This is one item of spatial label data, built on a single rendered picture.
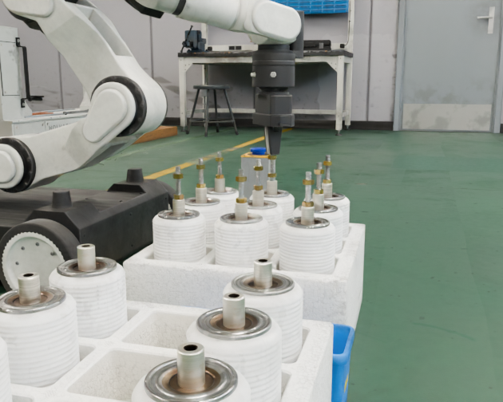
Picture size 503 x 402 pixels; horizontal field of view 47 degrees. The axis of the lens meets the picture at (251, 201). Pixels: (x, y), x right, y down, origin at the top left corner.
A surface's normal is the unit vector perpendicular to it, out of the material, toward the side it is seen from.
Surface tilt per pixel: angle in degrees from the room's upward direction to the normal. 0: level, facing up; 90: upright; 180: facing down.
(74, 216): 45
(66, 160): 90
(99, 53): 90
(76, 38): 112
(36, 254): 90
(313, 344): 0
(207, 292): 90
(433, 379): 0
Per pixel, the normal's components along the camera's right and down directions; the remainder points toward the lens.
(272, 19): 0.48, 0.18
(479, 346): 0.00, -0.98
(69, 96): -0.29, 0.19
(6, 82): 0.96, 0.06
